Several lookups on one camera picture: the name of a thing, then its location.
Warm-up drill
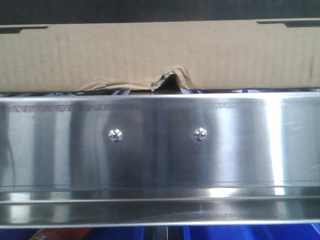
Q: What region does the brown cardboard carton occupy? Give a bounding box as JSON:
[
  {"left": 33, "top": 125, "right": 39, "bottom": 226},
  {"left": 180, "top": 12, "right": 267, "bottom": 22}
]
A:
[{"left": 0, "top": 18, "right": 320, "bottom": 93}]

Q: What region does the steel shelf front beam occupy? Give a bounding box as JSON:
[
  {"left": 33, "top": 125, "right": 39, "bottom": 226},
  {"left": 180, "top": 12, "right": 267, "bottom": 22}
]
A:
[{"left": 0, "top": 92, "right": 320, "bottom": 228}]

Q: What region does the right beam screw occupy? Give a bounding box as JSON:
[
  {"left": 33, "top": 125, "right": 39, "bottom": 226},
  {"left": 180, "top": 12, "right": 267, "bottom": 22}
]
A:
[{"left": 193, "top": 127, "right": 208, "bottom": 142}]

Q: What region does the beam screw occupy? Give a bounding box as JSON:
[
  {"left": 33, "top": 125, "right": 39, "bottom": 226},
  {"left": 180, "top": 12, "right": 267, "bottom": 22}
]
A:
[
  {"left": 193, "top": 127, "right": 208, "bottom": 142},
  {"left": 108, "top": 128, "right": 123, "bottom": 142}
]

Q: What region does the left beam screw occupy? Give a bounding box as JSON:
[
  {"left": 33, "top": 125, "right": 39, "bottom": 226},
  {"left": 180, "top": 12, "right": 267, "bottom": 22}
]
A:
[{"left": 108, "top": 128, "right": 123, "bottom": 142}]

